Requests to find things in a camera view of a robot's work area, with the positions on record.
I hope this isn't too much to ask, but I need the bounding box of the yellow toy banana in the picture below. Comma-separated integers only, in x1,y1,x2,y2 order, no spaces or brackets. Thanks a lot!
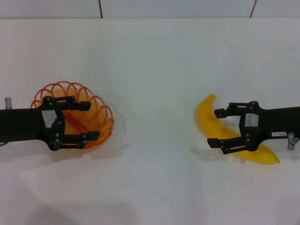
196,93,280,165

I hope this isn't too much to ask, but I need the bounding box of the orange plastic woven basket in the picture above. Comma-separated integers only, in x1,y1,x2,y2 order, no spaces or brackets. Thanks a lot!
30,81,115,151

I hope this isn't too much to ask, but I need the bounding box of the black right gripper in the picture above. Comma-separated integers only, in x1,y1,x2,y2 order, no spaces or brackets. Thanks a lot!
207,101,300,155

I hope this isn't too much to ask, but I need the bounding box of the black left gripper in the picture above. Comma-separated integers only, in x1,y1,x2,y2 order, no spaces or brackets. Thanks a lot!
0,95,101,152

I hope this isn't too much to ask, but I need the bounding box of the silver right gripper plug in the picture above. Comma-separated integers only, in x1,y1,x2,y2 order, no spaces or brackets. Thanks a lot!
287,131,300,151

